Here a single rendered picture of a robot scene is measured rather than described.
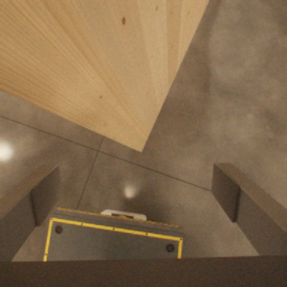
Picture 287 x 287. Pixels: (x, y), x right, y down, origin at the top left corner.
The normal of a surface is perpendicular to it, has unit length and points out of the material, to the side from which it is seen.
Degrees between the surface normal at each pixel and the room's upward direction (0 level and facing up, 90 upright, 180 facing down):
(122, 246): 0
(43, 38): 90
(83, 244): 0
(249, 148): 0
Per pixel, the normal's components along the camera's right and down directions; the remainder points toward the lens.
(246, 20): -0.11, -0.14
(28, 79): 0.91, 0.40
